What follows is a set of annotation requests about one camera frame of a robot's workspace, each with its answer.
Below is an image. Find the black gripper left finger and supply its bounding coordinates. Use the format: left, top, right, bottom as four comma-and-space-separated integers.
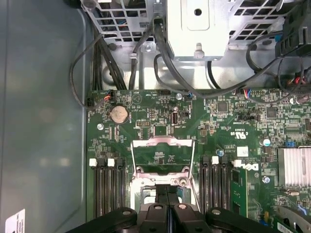
65, 184, 170, 233

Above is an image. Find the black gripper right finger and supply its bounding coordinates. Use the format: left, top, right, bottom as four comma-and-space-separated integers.
167, 184, 276, 233

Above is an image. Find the metal wire locking lever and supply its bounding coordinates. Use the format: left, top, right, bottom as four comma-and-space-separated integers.
190, 178, 202, 213

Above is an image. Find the metal socket cover frame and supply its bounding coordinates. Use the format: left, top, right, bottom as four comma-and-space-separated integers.
130, 136, 196, 182

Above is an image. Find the green RAM stick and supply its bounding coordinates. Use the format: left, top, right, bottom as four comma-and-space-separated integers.
229, 166, 250, 218

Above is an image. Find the green motherboard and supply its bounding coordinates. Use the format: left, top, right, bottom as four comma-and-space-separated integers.
86, 88, 311, 233

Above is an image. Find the coin cell battery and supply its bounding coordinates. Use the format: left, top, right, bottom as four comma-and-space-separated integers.
110, 104, 129, 125

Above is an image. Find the silver chipset heatsink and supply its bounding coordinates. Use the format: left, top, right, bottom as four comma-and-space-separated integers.
277, 146, 311, 188

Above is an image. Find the white label sticker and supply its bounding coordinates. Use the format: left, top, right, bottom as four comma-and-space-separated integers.
4, 208, 26, 233

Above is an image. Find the black open PC case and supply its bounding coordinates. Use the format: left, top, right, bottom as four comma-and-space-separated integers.
0, 0, 311, 233

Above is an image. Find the metal drive cage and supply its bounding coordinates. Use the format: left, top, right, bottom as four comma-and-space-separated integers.
80, 0, 285, 62

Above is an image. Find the black wire with grey clip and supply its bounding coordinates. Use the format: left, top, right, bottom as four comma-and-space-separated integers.
128, 21, 156, 90

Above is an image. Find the black flat wire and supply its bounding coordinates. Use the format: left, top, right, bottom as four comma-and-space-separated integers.
92, 36, 127, 91

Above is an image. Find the thick black wire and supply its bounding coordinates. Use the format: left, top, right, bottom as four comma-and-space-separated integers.
153, 20, 282, 99

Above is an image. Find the thin grey wire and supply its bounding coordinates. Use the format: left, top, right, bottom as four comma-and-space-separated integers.
69, 33, 115, 110

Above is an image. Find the black ribbed plastic bracket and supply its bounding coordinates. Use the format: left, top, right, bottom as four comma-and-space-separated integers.
274, 4, 311, 59

